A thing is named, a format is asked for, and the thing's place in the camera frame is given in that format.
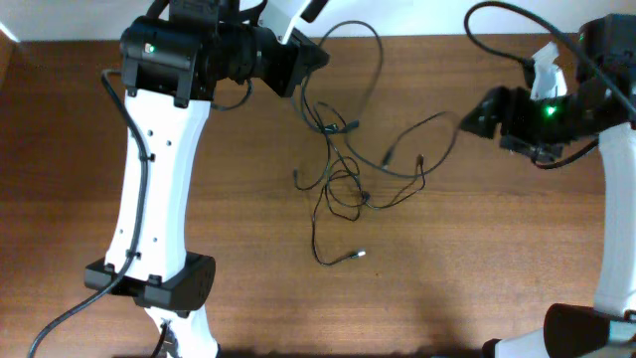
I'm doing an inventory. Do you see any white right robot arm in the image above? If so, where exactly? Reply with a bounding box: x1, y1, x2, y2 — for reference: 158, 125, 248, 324
460, 5, 635, 357

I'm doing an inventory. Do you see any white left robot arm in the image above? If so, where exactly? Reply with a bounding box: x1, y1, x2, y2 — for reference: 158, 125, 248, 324
84, 0, 329, 357

